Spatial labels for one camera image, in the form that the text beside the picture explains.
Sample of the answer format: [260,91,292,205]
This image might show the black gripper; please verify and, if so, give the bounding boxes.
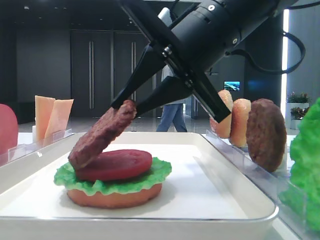
[111,0,237,122]

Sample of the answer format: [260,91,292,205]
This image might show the green lettuce leaf right rack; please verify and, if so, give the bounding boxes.
[279,99,320,231]

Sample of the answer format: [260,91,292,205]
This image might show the orange cheese slice inner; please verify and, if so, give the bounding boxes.
[43,99,74,146]

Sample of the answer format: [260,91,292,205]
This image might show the green lettuce on tray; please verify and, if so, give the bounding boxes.
[53,156,173,197]

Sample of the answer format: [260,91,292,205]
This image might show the far bread slice right rack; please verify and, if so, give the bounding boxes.
[209,89,233,139]

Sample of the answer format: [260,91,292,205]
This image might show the small wall screen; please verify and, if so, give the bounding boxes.
[223,81,240,92]

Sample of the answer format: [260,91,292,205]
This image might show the clear bar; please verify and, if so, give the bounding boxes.
[204,130,320,240]
[0,128,73,167]

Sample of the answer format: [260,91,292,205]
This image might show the white metal tray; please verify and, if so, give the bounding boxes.
[0,132,279,240]

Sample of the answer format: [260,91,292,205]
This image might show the person in jeans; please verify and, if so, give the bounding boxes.
[155,64,188,133]

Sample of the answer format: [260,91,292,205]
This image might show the orange cheese slice outer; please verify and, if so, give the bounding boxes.
[34,95,56,142]

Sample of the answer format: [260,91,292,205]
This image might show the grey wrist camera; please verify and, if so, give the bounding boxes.
[157,7,176,27]

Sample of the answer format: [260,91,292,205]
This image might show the clear right front bar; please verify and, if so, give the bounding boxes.
[204,130,320,240]

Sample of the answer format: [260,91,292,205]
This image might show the bread slice on tray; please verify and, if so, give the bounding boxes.
[66,183,162,209]

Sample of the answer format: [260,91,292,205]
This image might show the red tomato slice on tray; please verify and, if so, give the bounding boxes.
[75,149,153,182]

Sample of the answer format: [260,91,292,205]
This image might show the clear left front bar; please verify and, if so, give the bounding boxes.
[0,128,73,167]

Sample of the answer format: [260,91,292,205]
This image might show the brown meat patty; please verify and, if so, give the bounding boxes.
[68,100,137,170]
[246,98,287,173]

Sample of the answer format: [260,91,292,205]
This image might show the black camera cable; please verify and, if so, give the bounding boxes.
[226,31,307,75]

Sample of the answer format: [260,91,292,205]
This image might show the bread slice rack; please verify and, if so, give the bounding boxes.
[229,98,251,148]
[209,89,233,139]

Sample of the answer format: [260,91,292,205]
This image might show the potted plants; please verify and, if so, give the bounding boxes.
[285,92,310,130]

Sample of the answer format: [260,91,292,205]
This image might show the dark double door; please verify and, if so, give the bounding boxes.
[70,30,148,118]

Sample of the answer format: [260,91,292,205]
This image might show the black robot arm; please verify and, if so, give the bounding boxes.
[111,0,293,122]

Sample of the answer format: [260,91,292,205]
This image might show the orange cheese slice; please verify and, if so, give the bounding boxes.
[43,99,74,146]
[34,95,56,142]

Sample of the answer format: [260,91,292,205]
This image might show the red tomato slice left rack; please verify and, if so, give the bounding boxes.
[0,104,19,155]

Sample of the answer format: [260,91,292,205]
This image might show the near bread slice right rack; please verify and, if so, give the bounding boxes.
[229,98,251,148]

